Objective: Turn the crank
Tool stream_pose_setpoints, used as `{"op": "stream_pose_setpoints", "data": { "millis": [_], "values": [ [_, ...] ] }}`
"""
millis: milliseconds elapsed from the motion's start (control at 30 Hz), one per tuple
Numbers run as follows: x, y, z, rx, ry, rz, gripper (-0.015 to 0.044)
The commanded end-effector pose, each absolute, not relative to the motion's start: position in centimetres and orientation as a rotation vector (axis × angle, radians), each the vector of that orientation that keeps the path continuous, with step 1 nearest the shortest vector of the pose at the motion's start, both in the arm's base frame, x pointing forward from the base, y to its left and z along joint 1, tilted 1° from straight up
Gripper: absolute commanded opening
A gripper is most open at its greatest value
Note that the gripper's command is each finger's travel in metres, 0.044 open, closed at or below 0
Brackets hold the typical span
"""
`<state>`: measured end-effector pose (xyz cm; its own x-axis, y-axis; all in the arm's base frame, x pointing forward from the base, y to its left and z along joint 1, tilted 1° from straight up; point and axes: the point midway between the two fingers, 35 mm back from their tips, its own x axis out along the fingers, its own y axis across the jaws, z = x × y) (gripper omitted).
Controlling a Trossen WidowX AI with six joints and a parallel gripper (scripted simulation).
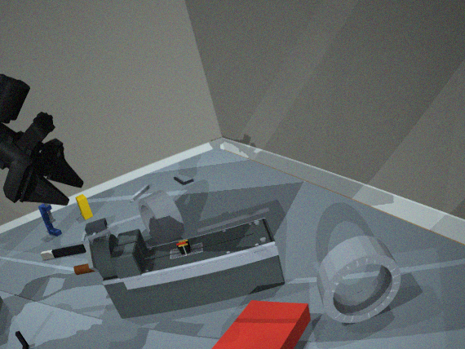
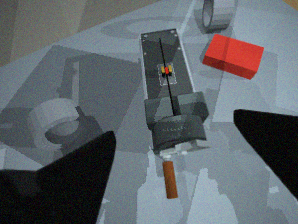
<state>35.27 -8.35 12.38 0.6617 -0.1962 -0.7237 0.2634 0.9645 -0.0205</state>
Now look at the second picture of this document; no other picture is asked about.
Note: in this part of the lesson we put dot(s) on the grey cylinder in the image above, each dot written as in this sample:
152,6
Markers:
52,112
217,14

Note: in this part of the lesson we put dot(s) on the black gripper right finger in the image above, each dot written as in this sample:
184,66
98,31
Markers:
275,138

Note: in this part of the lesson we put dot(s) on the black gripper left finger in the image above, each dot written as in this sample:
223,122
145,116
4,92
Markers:
67,191

